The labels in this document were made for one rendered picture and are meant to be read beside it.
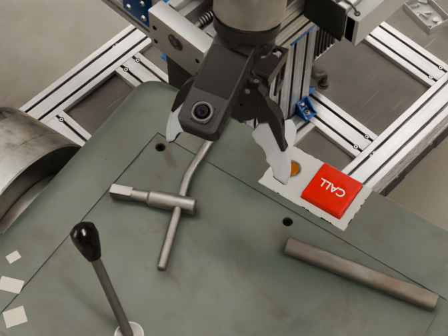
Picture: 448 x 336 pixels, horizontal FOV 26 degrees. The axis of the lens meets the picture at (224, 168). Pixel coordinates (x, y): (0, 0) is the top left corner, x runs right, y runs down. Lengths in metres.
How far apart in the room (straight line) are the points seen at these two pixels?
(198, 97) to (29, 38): 2.17
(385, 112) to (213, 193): 1.44
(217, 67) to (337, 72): 1.76
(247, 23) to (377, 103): 1.74
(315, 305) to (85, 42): 2.00
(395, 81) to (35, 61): 1.11
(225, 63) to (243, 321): 0.36
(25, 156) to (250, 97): 0.45
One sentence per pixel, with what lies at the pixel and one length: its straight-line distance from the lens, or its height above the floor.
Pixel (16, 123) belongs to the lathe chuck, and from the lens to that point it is 1.45.
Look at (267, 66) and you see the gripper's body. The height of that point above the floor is 1.54.
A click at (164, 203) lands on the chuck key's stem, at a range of 1.27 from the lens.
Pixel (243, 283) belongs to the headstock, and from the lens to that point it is 1.24.
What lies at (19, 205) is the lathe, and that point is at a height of 1.19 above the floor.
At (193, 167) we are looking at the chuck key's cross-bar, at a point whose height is 1.27.
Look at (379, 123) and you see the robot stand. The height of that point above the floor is 0.21.
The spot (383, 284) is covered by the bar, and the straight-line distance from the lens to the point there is 1.23.
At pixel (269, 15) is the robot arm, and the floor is 1.63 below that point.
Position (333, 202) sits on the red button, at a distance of 1.28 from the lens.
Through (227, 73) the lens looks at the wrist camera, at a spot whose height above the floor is 1.58.
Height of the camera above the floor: 2.37
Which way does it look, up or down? 58 degrees down
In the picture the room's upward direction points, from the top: straight up
